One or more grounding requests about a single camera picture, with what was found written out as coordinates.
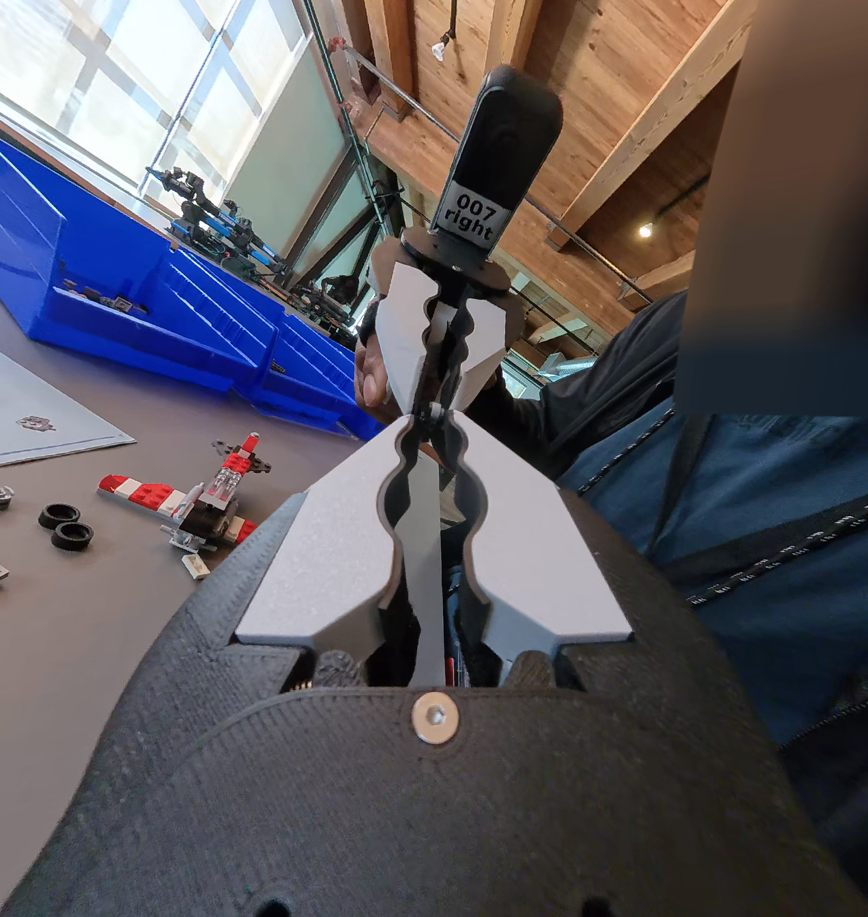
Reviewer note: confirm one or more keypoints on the blue plastic bin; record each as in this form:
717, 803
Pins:
219, 308
18, 215
312, 387

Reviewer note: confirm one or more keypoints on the person's right forearm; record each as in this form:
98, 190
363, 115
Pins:
606, 380

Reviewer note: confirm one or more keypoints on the white spot lamp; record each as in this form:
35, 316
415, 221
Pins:
440, 49

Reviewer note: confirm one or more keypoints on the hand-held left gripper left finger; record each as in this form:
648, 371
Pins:
319, 566

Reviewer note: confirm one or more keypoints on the grey desk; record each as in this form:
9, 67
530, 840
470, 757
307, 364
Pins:
83, 680

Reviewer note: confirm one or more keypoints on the blue shirt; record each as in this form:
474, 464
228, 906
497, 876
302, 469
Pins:
799, 465

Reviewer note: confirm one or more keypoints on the large window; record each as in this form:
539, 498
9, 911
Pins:
83, 57

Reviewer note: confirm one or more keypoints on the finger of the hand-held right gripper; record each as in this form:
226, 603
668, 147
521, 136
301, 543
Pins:
484, 337
402, 329

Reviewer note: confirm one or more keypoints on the red white brick plane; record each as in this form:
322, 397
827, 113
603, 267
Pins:
140, 491

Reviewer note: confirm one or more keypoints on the grey oval two-hole plate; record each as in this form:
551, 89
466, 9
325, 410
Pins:
434, 410

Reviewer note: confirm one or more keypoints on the small dark brick pieces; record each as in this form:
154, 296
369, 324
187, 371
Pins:
104, 299

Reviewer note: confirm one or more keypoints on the small black tire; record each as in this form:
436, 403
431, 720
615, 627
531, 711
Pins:
58, 537
45, 517

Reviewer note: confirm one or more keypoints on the instruction booklet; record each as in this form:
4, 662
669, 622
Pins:
33, 401

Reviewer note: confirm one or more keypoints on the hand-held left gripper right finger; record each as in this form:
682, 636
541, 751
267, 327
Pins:
541, 566

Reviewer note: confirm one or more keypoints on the person's right hand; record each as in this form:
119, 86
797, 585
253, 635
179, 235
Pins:
369, 372

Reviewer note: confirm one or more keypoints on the silver air duct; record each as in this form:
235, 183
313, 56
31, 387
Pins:
556, 367

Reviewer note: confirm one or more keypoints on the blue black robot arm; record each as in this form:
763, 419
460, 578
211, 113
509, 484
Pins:
190, 190
255, 247

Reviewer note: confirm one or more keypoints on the small white brick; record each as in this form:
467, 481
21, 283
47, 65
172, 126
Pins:
196, 566

